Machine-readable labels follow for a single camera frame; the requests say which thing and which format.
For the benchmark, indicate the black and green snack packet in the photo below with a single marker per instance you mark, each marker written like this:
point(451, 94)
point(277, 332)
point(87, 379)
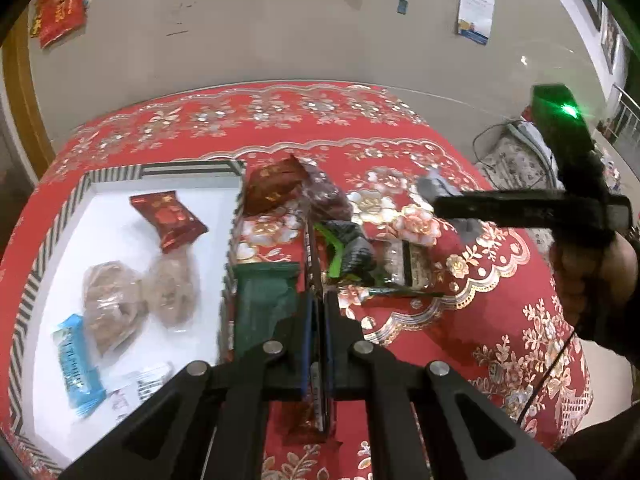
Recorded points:
point(355, 250)

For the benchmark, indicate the dark coffee stick packet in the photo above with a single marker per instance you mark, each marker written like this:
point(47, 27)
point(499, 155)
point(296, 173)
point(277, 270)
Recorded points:
point(316, 270)

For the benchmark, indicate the white metal rack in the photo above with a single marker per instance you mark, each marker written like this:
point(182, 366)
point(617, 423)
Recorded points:
point(625, 110)

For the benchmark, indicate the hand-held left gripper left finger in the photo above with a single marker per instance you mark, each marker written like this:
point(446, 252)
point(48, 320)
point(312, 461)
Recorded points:
point(306, 350)

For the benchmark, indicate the person's right hand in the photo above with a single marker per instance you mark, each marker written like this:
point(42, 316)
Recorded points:
point(580, 285)

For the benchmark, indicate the small blue wall sticker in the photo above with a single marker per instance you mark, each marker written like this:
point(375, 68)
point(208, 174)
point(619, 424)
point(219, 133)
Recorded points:
point(402, 6)

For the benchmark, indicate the red wall banner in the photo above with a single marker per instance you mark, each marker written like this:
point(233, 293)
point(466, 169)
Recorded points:
point(60, 5)

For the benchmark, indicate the large red-brown snack packet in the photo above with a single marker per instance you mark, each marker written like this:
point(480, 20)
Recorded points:
point(272, 185)

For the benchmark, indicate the blue snack packet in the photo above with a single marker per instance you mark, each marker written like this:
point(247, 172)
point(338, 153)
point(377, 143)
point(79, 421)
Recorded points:
point(75, 365)

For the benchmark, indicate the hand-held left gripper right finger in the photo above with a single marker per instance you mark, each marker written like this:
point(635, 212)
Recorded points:
point(337, 340)

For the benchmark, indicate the clear bag of brown snacks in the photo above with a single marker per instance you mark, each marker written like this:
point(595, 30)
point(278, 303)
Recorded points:
point(172, 287)
point(112, 305)

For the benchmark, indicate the red floral tablecloth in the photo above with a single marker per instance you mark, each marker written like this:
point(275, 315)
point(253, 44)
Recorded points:
point(450, 330)

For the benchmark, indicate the chair with floral cushion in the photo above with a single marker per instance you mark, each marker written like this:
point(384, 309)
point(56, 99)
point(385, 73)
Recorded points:
point(515, 160)

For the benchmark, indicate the wall calendar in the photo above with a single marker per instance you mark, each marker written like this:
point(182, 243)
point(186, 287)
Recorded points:
point(475, 5)

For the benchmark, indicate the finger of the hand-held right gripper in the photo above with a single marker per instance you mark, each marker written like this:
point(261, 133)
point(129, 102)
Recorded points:
point(500, 210)

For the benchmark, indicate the long dark green packet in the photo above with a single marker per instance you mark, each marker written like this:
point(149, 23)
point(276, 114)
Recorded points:
point(262, 305)

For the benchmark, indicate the clear packet of red dates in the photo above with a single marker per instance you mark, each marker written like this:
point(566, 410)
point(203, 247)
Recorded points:
point(327, 195)

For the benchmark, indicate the striped gift box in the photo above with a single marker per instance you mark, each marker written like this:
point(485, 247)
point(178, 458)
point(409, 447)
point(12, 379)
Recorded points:
point(115, 240)

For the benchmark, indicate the wooden door frame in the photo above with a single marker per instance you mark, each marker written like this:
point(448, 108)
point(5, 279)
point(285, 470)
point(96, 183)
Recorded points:
point(25, 110)

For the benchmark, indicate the clear nut bar packet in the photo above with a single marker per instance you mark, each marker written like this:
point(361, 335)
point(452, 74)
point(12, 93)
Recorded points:
point(407, 267)

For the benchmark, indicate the small red snack packet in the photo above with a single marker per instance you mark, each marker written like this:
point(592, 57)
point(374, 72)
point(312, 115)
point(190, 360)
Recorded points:
point(167, 217)

